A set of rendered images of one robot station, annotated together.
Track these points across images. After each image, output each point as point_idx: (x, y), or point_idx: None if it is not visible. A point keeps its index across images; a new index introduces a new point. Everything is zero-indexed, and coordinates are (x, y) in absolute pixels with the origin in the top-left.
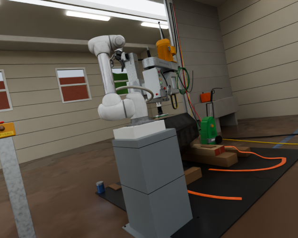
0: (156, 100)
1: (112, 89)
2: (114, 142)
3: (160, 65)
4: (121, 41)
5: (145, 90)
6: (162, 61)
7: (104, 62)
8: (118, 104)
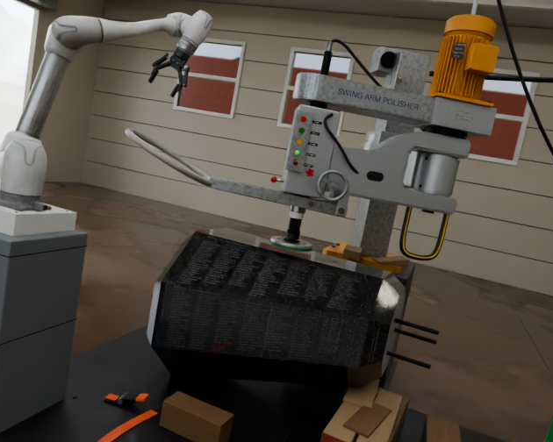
0: (264, 195)
1: (20, 124)
2: None
3: (340, 103)
4: (55, 31)
5: (147, 151)
6: (365, 90)
7: (39, 69)
8: (1, 153)
